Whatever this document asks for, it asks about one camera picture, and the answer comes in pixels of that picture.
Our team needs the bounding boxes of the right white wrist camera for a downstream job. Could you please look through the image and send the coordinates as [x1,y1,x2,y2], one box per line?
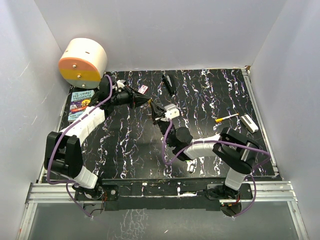
[164,103,180,120]

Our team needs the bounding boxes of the aluminium frame rail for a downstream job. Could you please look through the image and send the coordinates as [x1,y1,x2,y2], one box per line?
[17,178,308,240]

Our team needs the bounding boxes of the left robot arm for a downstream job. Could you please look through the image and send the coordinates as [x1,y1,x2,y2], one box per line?
[44,75,150,200]

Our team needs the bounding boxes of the white key tag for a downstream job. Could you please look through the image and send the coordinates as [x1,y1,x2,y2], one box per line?
[187,161,196,174]

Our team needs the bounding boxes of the round pastel drawer box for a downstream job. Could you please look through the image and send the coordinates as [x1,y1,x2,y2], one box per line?
[58,37,108,90]

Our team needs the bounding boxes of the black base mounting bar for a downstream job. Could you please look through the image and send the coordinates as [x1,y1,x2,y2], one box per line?
[73,178,254,212]

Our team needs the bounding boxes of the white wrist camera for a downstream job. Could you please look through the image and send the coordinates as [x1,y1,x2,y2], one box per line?
[115,80,126,90]
[164,103,180,120]

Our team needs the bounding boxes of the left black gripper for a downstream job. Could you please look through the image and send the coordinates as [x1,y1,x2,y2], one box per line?
[110,85,152,110]

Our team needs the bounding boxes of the white grey eraser block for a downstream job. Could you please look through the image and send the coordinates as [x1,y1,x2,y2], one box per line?
[240,114,259,134]

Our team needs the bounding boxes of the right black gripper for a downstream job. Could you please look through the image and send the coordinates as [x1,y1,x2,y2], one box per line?
[151,101,176,148]

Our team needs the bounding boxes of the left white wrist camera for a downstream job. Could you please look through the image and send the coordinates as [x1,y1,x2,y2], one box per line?
[115,80,126,90]

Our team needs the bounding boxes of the small red white box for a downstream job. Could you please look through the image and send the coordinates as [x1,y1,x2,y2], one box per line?
[138,85,148,95]

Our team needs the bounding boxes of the black stapler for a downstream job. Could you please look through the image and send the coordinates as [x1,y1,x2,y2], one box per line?
[162,74,177,96]

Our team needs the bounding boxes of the blue treehouse paperback book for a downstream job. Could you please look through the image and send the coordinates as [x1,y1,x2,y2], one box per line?
[68,90,95,122]

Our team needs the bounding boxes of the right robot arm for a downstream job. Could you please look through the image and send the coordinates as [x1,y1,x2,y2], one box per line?
[148,100,260,199]

